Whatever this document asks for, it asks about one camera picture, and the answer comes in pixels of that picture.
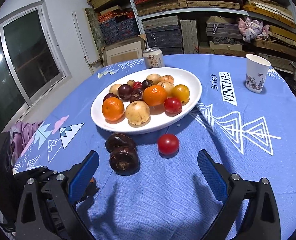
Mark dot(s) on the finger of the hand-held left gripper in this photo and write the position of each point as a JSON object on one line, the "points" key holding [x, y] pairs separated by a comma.
{"points": [[92, 189], [38, 172]]}

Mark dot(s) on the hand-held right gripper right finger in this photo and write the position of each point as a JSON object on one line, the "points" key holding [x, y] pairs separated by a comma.
{"points": [[212, 177]]}

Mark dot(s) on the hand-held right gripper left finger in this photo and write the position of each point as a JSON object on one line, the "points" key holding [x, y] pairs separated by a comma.
{"points": [[84, 175]]}

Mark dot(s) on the orange mandarin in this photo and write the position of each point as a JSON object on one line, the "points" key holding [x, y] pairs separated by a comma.
{"points": [[155, 95], [113, 108]]}

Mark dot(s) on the white plate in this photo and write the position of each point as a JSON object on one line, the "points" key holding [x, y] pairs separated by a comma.
{"points": [[162, 122]]}

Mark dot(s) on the speckled tan round fruit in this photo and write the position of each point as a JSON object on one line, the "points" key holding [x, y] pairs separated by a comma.
{"points": [[168, 86], [137, 113]]}

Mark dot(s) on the dark red plum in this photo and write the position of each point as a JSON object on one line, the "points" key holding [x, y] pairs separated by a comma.
{"points": [[109, 96]]}

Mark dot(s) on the smooth tan round fruit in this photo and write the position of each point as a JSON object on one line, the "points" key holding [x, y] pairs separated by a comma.
{"points": [[153, 78], [115, 88]]}

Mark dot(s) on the dark purple plum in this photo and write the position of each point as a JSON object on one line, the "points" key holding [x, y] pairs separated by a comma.
{"points": [[125, 92]]}

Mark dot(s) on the small red cherry tomato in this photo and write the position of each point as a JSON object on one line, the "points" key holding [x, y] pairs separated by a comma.
{"points": [[137, 83], [138, 88]]}

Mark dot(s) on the small tan round fruit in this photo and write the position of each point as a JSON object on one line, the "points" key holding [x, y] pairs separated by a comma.
{"points": [[130, 82]]}

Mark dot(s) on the speckled tan oblong fruit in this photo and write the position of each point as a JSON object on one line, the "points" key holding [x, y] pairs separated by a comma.
{"points": [[166, 79]]}

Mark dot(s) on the blue printed tablecloth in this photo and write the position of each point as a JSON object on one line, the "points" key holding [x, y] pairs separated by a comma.
{"points": [[237, 167]]}

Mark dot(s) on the purple cloth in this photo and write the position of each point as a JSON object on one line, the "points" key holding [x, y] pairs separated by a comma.
{"points": [[23, 132]]}

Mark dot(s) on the white paper cup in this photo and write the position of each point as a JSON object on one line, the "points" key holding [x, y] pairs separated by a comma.
{"points": [[256, 77]]}

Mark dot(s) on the aluminium sliding window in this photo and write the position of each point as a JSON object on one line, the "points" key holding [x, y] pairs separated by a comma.
{"points": [[25, 55]]}

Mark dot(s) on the wooden framed panel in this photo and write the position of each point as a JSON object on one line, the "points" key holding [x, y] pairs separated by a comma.
{"points": [[123, 52]]}

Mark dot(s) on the silver drink can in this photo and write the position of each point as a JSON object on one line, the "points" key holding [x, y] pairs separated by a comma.
{"points": [[153, 60]]}

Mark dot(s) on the white leaning strip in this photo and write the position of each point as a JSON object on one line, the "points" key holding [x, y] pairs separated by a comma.
{"points": [[81, 42]]}

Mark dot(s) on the green marbled board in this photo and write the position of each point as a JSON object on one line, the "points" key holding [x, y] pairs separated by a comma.
{"points": [[94, 30]]}

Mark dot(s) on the pink cloth bundle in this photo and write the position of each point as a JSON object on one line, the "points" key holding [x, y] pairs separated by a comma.
{"points": [[252, 28]]}

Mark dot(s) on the pile of woven boxes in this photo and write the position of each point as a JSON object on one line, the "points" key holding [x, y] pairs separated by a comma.
{"points": [[113, 10]]}

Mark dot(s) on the shelved flat gift boxes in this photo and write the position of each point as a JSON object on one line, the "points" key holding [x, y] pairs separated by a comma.
{"points": [[212, 5]]}

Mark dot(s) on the grey metal shelf rack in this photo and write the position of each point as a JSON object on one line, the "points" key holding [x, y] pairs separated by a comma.
{"points": [[135, 10]]}

